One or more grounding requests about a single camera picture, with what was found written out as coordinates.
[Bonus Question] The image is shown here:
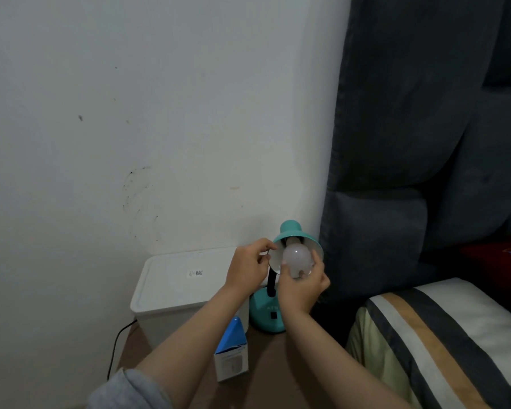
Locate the person's left hand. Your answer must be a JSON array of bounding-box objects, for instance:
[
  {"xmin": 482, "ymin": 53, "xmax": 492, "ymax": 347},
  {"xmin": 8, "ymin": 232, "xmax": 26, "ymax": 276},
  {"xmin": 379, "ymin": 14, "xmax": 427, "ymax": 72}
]
[{"xmin": 224, "ymin": 238, "xmax": 278, "ymax": 293}]

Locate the person's right hand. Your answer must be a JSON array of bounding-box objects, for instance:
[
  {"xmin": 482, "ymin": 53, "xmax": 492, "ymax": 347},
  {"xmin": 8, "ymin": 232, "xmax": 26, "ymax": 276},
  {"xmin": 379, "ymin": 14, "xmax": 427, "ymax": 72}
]
[{"xmin": 278, "ymin": 250, "xmax": 331, "ymax": 316}]

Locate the white light bulb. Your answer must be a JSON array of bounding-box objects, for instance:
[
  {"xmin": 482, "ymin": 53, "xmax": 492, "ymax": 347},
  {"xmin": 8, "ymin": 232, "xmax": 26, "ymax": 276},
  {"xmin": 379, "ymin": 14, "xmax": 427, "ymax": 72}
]
[{"xmin": 283, "ymin": 243, "xmax": 315, "ymax": 279}]

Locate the teal desk lamp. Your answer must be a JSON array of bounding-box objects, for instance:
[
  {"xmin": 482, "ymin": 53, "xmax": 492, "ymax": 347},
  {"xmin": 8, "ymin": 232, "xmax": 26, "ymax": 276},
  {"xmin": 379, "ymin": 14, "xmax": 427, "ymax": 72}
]
[{"xmin": 250, "ymin": 220, "xmax": 324, "ymax": 334}]

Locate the person's right forearm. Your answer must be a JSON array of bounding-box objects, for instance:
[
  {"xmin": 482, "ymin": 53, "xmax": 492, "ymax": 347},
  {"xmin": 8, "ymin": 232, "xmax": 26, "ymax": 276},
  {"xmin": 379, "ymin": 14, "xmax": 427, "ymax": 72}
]
[{"xmin": 284, "ymin": 309, "xmax": 414, "ymax": 409}]

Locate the person's left forearm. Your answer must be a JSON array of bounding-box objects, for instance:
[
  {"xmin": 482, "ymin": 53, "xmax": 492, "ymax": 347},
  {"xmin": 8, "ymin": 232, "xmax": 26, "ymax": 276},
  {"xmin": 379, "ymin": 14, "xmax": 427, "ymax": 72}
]
[{"xmin": 88, "ymin": 283, "xmax": 248, "ymax": 409}]

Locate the blue and white bulb carton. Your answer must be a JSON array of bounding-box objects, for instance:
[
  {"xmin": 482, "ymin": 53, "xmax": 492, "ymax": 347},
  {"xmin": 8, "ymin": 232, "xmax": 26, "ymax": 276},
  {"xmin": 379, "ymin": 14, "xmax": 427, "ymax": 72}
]
[{"xmin": 213, "ymin": 316, "xmax": 250, "ymax": 383}]

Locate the brown wooden bedside table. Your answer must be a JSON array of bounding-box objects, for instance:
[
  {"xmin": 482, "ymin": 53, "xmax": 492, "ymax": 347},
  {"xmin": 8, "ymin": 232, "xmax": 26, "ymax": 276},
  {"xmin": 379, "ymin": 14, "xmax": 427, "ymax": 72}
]
[{"xmin": 116, "ymin": 319, "xmax": 354, "ymax": 409}]

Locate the white plastic storage box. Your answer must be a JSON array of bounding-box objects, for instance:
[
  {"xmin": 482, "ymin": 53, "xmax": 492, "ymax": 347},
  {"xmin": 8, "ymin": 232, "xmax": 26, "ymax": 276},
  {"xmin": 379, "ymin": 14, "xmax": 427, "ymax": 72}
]
[{"xmin": 130, "ymin": 246, "xmax": 270, "ymax": 350}]

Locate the striped pillow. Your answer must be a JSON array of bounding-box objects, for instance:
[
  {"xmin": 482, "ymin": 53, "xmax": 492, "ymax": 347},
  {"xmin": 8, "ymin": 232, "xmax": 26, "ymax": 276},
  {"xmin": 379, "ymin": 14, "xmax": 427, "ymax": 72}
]
[{"xmin": 346, "ymin": 277, "xmax": 511, "ymax": 409}]

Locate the dark grey padded headboard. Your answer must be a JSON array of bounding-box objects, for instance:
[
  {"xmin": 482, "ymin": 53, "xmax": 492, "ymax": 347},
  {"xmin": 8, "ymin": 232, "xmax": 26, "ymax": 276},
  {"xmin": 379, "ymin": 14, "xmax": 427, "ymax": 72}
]
[{"xmin": 311, "ymin": 0, "xmax": 511, "ymax": 333}]

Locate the red pillow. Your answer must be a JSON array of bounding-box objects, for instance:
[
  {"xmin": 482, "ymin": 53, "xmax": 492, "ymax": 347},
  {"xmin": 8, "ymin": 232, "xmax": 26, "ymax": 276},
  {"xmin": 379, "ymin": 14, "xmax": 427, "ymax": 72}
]
[{"xmin": 459, "ymin": 235, "xmax": 511, "ymax": 327}]

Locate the black power cable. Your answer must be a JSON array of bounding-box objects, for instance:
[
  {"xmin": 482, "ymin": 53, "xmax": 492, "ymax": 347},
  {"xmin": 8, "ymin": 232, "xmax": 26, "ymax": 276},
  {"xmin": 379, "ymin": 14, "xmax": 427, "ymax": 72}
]
[{"xmin": 106, "ymin": 318, "xmax": 139, "ymax": 381}]

